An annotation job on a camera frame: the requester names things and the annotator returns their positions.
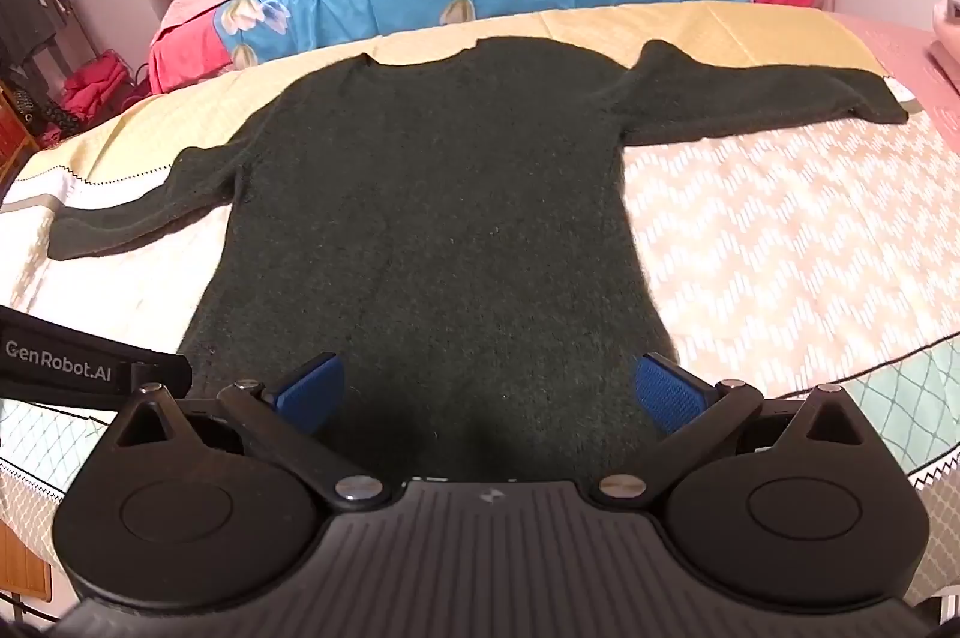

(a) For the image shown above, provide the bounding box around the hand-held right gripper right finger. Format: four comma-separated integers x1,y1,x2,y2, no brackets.
592,351,871,508

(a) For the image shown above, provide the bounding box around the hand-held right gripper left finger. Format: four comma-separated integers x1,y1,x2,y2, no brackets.
111,351,392,508

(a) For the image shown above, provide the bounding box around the dark green sweater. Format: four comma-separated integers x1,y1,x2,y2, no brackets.
46,36,910,481

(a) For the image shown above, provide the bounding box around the red clothes pile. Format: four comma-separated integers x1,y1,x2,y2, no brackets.
60,49,145,148

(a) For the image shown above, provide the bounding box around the wooden shelf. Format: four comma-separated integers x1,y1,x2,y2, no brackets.
0,79,42,189

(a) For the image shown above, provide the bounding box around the pink bed sheet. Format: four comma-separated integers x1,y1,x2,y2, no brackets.
847,14,960,159

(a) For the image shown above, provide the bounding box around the white bedside object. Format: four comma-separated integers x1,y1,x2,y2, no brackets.
930,0,960,84

